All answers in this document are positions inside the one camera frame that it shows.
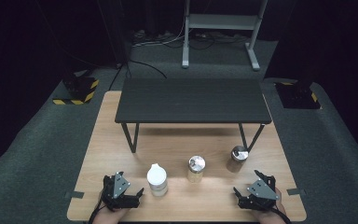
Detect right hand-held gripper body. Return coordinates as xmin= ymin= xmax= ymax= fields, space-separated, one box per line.
xmin=238 ymin=175 xmax=281 ymax=212

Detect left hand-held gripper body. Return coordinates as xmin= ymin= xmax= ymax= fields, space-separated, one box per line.
xmin=102 ymin=172 xmax=141 ymax=213

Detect white-lidded glass jar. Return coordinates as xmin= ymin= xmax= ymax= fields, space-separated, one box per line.
xmin=146 ymin=162 xmax=169 ymax=198

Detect silver-lidded jar yellow grains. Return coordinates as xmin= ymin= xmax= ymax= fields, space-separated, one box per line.
xmin=186 ymin=155 xmax=207 ymax=184

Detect black raised shelf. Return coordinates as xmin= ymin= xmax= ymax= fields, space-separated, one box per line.
xmin=115 ymin=77 xmax=273 ymax=154

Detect person's right hand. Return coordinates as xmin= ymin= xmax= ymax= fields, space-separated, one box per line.
xmin=251 ymin=187 xmax=290 ymax=224

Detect person's left hand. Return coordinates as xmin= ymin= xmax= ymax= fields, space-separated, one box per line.
xmin=91 ymin=206 xmax=131 ymax=224

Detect grey tape piece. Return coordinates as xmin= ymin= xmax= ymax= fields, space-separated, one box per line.
xmin=285 ymin=188 xmax=308 ymax=197
xmin=63 ymin=190 xmax=85 ymax=200

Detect hazard-striped stand base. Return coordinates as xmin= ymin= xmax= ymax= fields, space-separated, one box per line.
xmin=52 ymin=72 xmax=101 ymax=106
xmin=272 ymin=78 xmax=323 ymax=110

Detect grey metal stand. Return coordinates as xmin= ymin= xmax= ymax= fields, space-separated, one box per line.
xmin=181 ymin=0 xmax=269 ymax=72

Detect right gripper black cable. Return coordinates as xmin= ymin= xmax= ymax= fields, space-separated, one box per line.
xmin=269 ymin=206 xmax=293 ymax=224

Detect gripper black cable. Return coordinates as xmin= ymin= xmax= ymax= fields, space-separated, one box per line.
xmin=88 ymin=191 xmax=107 ymax=224
xmin=269 ymin=206 xmax=293 ymax=224

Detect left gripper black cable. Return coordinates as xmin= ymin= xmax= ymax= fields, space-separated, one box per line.
xmin=88 ymin=191 xmax=107 ymax=224

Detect black floor cable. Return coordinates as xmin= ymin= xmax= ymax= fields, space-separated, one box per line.
xmin=107 ymin=59 xmax=169 ymax=91

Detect bundle of floor cables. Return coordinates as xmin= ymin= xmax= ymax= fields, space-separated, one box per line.
xmin=131 ymin=28 xmax=251 ymax=50

